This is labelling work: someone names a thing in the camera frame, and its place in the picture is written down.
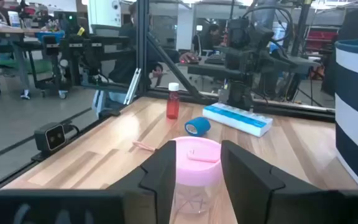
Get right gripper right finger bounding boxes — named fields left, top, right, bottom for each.
left=221, top=139, right=323, bottom=224

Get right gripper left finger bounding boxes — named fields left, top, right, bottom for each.
left=107, top=140, right=177, bottom=224

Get clear jar with pink lid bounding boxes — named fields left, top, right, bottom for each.
left=169, top=136, right=224, bottom=215

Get pink lanyard strap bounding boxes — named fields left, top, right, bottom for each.
left=132, top=141, right=158, bottom=153

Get blue bandage roll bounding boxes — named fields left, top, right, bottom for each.
left=184, top=116, right=212, bottom=138

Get blue and white pill organizer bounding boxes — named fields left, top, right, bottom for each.
left=202, top=102, right=273, bottom=138

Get red bottle with white cap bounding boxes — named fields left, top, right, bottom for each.
left=166, top=82, right=181, bottom=120

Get blue plastic bin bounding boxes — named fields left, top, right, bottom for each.
left=35, top=30, right=65, bottom=45

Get silver aluminium brace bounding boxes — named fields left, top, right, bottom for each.
left=123, top=68, right=142, bottom=105

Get black robot cart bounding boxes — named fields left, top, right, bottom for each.
left=42, top=12, right=133, bottom=100

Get red storage bins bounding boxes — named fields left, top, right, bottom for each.
left=305, top=29, right=339, bottom=52

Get white cabinet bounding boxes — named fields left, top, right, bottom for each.
left=87, top=0, right=122, bottom=29

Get black camera cable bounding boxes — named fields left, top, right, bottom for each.
left=63, top=123, right=81, bottom=136

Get black table-level camera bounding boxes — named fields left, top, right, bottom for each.
left=34, top=121, right=67, bottom=154

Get black aluminium table frame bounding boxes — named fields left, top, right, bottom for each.
left=0, top=0, right=336, bottom=192

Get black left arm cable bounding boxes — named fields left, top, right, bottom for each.
left=241, top=6, right=293, bottom=50

